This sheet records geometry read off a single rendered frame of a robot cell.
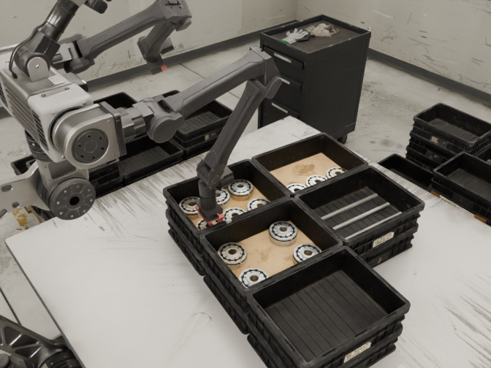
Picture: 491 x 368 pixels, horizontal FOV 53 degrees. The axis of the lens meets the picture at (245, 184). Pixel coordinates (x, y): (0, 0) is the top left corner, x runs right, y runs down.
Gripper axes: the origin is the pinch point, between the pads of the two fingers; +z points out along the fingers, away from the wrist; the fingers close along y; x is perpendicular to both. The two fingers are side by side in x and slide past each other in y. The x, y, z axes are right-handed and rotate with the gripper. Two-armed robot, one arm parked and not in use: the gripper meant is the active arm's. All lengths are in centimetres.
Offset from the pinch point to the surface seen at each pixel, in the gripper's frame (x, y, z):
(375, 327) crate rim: -18, -67, -3
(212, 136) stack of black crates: -54, 108, 35
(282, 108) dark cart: -116, 125, 43
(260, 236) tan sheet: -14.6, -10.9, 4.9
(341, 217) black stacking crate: -47, -17, 6
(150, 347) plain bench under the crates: 36.1, -25.2, 16.8
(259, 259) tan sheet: -8.1, -20.4, 5.0
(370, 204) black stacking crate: -63, -16, 7
